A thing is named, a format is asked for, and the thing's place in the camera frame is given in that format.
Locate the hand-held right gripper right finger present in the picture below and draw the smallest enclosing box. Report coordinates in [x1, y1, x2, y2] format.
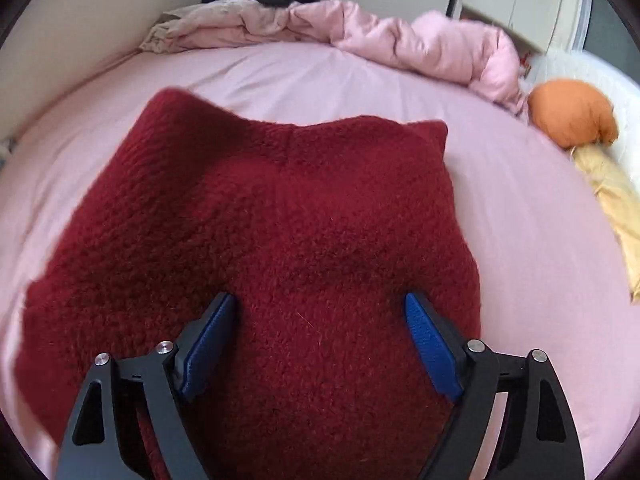
[405, 292, 585, 480]

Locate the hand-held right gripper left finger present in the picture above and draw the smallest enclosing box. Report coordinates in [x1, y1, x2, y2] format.
[57, 292, 237, 480]

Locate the red knit cardigan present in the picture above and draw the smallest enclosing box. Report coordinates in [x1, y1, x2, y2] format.
[14, 87, 482, 480]

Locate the yellow cloth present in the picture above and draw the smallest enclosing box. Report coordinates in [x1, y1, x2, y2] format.
[567, 144, 640, 303]

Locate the orange pillow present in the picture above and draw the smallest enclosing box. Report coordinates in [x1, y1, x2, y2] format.
[527, 78, 620, 150]

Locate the pink bed sheet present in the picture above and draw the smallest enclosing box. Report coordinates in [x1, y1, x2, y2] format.
[0, 40, 640, 480]

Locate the pink duvet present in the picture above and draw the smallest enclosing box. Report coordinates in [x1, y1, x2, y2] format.
[287, 0, 530, 118]

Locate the beige blanket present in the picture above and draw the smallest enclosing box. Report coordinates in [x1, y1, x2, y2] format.
[139, 0, 296, 53]

